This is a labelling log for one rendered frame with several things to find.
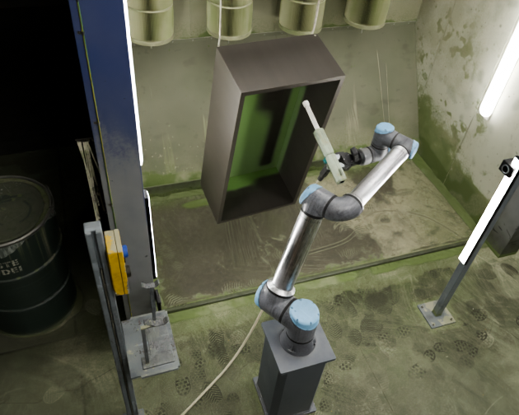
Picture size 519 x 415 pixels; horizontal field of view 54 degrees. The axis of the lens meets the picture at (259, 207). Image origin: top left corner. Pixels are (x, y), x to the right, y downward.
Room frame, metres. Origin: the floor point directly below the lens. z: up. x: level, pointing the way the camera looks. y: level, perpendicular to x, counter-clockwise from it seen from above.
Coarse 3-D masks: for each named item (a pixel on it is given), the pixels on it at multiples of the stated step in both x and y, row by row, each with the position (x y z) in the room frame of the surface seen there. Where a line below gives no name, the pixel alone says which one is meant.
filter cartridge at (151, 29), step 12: (132, 0) 3.22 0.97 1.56; (144, 0) 3.22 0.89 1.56; (156, 0) 3.23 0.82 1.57; (168, 0) 3.30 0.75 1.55; (132, 12) 3.22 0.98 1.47; (144, 12) 3.20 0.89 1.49; (156, 12) 3.22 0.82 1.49; (168, 12) 3.30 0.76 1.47; (132, 24) 3.23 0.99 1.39; (144, 24) 3.21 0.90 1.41; (156, 24) 3.23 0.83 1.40; (168, 24) 3.29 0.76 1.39; (132, 36) 3.24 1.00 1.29; (144, 36) 3.22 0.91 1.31; (156, 36) 3.22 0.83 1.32; (168, 36) 3.29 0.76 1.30
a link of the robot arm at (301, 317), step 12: (300, 300) 1.50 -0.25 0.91; (288, 312) 1.43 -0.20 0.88; (300, 312) 1.42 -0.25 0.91; (312, 312) 1.43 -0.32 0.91; (288, 324) 1.39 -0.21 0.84; (300, 324) 1.36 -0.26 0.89; (312, 324) 1.37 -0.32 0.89; (288, 336) 1.39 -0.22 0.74; (300, 336) 1.36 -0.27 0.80; (312, 336) 1.39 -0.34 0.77
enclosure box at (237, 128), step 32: (224, 64) 2.34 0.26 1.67; (256, 64) 2.37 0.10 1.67; (288, 64) 2.43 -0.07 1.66; (320, 64) 2.48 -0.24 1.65; (224, 96) 2.33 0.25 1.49; (256, 96) 2.67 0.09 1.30; (288, 96) 2.79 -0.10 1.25; (320, 96) 2.60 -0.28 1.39; (224, 128) 2.31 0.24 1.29; (256, 128) 2.74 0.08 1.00; (288, 128) 2.86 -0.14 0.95; (224, 160) 2.29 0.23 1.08; (256, 160) 2.83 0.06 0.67; (288, 160) 2.80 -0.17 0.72; (224, 192) 2.30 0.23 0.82; (256, 192) 2.68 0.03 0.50; (288, 192) 2.74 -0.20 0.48
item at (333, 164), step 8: (304, 104) 2.28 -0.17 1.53; (312, 120) 2.20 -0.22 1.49; (320, 128) 2.15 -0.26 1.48; (320, 136) 2.11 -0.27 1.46; (320, 144) 2.08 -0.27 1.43; (328, 144) 2.07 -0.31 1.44; (328, 152) 2.03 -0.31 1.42; (328, 160) 2.00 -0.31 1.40; (336, 160) 2.00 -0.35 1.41; (328, 168) 1.99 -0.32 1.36; (336, 168) 1.96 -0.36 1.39; (320, 176) 2.05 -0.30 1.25; (336, 176) 1.92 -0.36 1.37; (344, 176) 1.92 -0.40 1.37
